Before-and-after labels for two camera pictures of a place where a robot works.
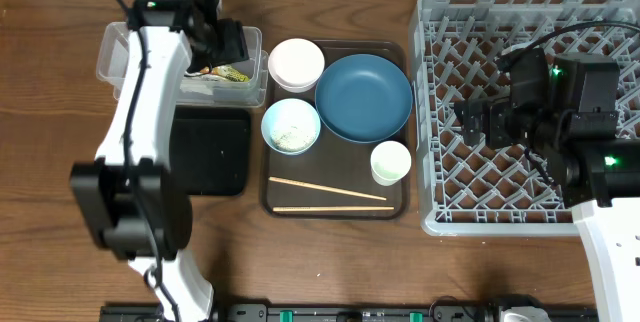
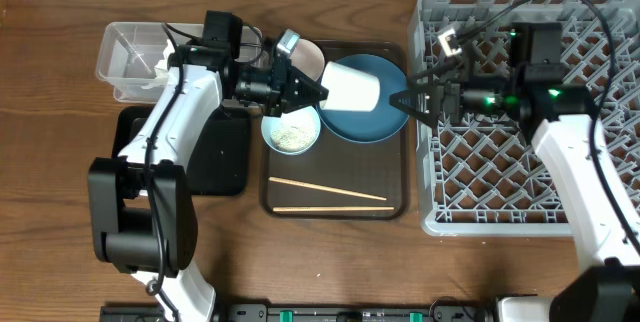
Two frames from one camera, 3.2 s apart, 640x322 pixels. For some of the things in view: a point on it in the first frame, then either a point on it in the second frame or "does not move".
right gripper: (476, 123) -> (442, 102)
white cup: (389, 162) -> (349, 90)
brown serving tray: (334, 178) does not move
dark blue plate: (364, 98) does not move
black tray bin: (211, 147) does not move
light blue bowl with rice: (290, 126) does not move
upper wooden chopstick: (312, 185) does not move
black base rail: (336, 313) does not move
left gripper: (234, 49) -> (287, 81)
